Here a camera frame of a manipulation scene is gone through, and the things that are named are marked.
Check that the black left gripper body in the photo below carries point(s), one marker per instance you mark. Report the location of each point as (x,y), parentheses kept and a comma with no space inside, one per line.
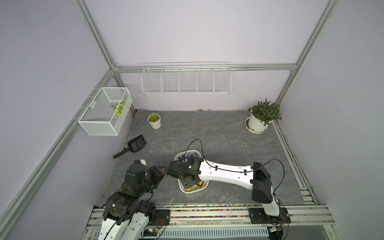
(151,180)

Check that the black slotted scoop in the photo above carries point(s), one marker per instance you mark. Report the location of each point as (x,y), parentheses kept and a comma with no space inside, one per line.
(133,146)

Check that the white wire side basket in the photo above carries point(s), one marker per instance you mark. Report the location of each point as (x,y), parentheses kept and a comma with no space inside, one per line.
(99,118)

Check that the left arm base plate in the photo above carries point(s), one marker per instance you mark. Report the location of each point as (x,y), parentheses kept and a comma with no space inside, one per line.
(160,218)

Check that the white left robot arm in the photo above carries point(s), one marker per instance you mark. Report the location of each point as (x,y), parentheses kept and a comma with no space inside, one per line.
(126,215)

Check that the white wire wall shelf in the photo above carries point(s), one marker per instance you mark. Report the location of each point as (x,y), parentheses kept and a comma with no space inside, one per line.
(186,78)

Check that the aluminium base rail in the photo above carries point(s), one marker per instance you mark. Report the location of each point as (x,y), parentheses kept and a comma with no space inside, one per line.
(224,222)

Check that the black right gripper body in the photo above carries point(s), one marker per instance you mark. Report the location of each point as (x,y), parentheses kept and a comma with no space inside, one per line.
(185,183)

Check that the teal rake yellow handle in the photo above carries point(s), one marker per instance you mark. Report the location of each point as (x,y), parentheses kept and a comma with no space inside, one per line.
(196,187)

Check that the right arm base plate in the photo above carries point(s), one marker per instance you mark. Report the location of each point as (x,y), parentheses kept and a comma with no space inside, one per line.
(258,216)

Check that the large white potted plant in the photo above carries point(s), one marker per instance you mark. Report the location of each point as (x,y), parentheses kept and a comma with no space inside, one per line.
(264,113)

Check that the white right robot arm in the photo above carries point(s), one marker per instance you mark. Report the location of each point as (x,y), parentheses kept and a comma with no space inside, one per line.
(255,178)

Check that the white storage tray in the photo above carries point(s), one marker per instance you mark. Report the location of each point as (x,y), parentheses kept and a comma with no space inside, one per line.
(181,157)

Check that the green leaf toy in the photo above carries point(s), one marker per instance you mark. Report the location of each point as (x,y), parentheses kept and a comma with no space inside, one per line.
(119,108)

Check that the small white potted plant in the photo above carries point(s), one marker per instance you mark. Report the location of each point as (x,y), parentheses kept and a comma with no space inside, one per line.
(154,120)

